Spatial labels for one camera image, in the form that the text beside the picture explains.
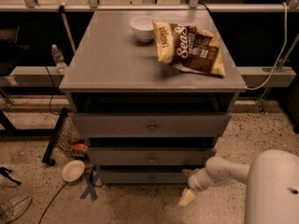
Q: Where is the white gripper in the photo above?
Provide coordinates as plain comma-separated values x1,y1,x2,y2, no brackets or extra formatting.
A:
178,168,209,207

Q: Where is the grey bottom drawer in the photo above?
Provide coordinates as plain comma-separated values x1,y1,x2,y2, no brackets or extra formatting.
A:
99,170,188,185

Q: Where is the grey drawer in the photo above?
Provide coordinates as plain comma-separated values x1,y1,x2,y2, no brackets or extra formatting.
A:
87,147,216,166
99,170,188,185
73,113,231,138

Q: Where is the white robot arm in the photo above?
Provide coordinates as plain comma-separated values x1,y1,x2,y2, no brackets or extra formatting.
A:
178,149,299,224

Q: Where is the grey top drawer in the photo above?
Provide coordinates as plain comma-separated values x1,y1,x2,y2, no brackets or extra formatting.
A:
73,113,231,138

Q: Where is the grey middle drawer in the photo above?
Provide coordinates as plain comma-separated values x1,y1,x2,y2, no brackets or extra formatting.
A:
87,147,216,166

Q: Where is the grey drawer cabinet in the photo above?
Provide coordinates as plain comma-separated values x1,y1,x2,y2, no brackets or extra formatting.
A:
60,9,246,173

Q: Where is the cream bowl on floor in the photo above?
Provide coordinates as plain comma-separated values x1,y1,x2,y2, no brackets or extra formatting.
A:
62,160,85,182

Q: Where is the black mesh basket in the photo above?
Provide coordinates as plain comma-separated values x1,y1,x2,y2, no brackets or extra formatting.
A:
42,107,85,166

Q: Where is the brown yellow chip bag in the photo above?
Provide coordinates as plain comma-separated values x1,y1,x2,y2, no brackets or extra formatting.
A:
153,21,225,77

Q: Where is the white bowl on cabinet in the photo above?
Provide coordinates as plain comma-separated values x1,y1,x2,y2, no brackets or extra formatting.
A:
130,16,160,42

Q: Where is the grey sneaker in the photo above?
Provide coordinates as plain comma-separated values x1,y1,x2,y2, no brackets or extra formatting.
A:
0,194,32,224

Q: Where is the clear plastic water bottle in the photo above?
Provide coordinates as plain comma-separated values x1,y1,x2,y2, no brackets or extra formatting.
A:
51,44,67,74

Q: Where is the black clamp on floor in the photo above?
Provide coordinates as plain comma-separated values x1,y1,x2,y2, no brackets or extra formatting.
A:
0,167,21,186

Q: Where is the white stick with black tip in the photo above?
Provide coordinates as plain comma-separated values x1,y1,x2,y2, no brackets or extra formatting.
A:
58,1,76,54

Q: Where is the black floor cable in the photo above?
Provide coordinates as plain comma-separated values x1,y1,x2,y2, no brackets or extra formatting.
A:
37,181,69,224

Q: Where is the white cable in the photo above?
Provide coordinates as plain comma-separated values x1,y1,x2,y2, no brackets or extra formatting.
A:
245,1,289,91

